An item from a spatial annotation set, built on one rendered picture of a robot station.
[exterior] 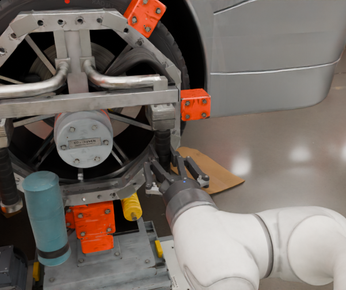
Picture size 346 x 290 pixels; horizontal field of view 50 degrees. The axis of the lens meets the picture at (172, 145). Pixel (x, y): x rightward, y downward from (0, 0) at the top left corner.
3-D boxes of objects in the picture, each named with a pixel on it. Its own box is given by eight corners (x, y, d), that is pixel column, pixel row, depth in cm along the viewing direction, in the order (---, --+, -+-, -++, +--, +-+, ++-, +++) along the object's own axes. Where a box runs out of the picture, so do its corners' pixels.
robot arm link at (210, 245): (166, 255, 63) (236, 245, 67) (193, 335, 50) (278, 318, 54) (170, 203, 59) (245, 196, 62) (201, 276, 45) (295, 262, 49)
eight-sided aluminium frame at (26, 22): (175, 180, 122) (175, 5, 97) (180, 191, 116) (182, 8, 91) (-3, 205, 109) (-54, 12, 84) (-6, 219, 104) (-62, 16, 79)
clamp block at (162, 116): (165, 113, 88) (165, 92, 86) (175, 129, 81) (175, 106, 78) (144, 115, 87) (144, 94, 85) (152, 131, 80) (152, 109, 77)
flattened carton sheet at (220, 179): (192, 147, 266) (192, 143, 264) (245, 182, 225) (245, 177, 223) (156, 158, 252) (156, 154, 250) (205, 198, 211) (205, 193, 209)
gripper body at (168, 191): (166, 226, 68) (155, 198, 76) (209, 219, 70) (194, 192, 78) (165, 193, 65) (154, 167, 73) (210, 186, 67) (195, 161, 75)
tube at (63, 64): (72, 72, 92) (66, 29, 87) (73, 99, 75) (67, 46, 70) (-4, 78, 88) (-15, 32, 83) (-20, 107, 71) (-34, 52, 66)
